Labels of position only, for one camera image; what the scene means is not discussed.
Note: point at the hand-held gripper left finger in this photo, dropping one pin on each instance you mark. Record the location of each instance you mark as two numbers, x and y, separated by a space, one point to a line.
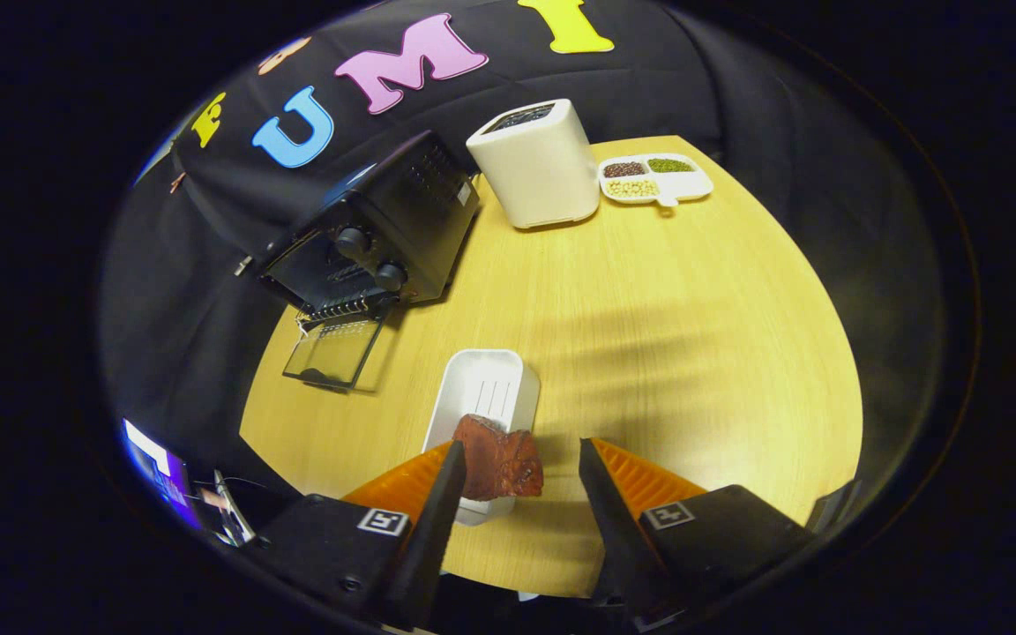
433 547

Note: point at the copper metal clip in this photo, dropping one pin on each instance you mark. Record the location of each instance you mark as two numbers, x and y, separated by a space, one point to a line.
176 183

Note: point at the white plastic tray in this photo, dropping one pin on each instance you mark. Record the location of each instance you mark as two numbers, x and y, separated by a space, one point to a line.
481 388

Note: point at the black backdrop cloth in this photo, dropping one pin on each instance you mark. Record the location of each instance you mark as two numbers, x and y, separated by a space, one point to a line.
693 88

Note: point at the black toaster oven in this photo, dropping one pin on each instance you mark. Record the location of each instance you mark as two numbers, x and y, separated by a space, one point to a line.
411 212

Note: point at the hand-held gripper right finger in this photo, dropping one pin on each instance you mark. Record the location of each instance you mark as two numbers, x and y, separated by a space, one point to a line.
618 538

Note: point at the white divided bean dish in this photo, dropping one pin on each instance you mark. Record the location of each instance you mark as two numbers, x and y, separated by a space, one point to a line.
684 185

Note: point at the grey metal stand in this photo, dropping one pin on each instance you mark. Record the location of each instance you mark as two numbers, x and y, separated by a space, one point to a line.
230 516

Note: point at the red steak piece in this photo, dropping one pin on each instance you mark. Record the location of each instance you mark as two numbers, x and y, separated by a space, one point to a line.
499 463

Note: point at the white countertop appliance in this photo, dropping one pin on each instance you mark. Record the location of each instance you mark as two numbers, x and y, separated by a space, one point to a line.
534 172

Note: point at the lit computer screen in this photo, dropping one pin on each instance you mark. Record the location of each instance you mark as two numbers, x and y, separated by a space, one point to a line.
155 463

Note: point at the silver metal clip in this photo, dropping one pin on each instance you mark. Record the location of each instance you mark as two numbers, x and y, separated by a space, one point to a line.
243 265

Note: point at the dark flat object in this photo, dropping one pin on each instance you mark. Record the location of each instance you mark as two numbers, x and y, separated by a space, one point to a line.
834 507

